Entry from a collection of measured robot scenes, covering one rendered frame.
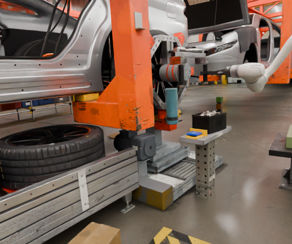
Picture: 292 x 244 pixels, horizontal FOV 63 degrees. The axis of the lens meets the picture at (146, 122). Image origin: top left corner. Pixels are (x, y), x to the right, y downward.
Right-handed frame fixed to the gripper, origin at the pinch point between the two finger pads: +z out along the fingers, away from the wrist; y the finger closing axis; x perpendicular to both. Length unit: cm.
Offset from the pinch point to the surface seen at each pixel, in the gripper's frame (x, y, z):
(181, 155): -69, -3, 23
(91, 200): -63, -104, 15
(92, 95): -11, -63, 60
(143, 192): -75, -65, 13
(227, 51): 32, 237, 79
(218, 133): -39, -28, -23
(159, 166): -69, -34, 23
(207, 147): -47, -36, -19
